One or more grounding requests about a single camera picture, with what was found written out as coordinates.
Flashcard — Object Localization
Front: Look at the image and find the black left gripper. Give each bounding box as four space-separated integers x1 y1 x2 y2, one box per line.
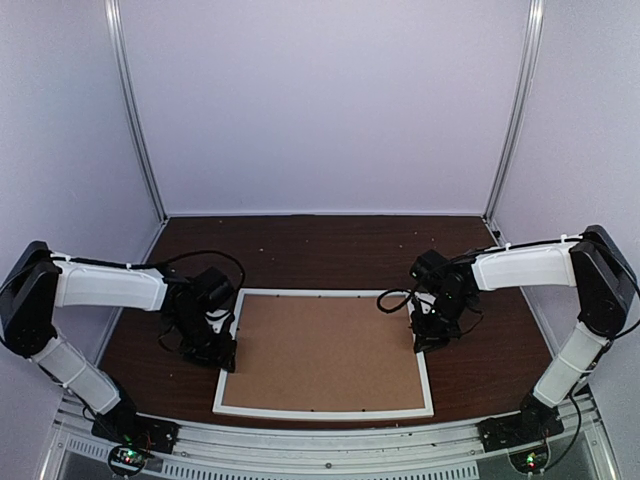
170 310 238 374

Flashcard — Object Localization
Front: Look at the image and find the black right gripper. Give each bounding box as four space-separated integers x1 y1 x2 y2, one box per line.
411 292 472 354

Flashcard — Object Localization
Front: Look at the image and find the white picture frame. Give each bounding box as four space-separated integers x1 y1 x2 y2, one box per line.
212 287 435 421

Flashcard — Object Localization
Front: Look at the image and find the brown backing board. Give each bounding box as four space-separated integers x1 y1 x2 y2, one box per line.
222 293 426 412

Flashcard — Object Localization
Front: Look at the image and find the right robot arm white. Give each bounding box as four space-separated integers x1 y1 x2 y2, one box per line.
410 224 639 442

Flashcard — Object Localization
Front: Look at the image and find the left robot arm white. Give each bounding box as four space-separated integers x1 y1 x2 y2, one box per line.
1 241 244 444

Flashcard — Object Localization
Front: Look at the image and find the left controller board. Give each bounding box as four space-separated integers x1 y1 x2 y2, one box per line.
107 445 153 477

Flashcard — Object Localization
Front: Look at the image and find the controller board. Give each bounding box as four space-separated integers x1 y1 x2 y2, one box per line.
107 445 153 477
508 444 550 475

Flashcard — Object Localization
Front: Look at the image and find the right controller board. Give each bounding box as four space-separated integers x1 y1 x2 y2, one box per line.
508 444 550 475

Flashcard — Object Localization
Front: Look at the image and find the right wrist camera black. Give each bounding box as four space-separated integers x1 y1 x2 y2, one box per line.
409 250 448 287

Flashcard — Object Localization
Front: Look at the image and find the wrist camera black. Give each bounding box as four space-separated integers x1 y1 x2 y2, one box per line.
409 250 448 287
193 267 235 312

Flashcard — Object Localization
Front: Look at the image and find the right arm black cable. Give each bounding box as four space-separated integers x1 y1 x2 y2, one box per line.
377 287 416 316

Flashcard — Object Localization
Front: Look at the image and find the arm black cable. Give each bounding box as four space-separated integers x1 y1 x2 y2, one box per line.
377 287 416 316
144 249 246 286

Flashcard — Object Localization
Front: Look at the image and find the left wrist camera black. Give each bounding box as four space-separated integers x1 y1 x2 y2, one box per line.
193 267 235 312

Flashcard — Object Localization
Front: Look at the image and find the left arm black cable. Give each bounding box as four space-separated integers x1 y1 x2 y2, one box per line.
144 249 246 286

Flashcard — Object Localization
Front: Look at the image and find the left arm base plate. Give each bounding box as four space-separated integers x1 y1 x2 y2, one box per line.
81 397 179 454

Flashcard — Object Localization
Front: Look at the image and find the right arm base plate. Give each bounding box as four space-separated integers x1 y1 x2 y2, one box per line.
477 392 564 452

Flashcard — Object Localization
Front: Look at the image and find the aluminium front rail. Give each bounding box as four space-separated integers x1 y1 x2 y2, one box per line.
35 394 621 479

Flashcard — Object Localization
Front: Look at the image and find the aluminium corner post right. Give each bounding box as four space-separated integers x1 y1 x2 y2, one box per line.
483 0 546 229

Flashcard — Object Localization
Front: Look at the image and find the aluminium corner post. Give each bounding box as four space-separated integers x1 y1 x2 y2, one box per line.
483 0 546 229
104 0 168 223

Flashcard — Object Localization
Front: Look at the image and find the aluminium corner post left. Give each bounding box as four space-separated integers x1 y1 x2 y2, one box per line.
104 0 168 223

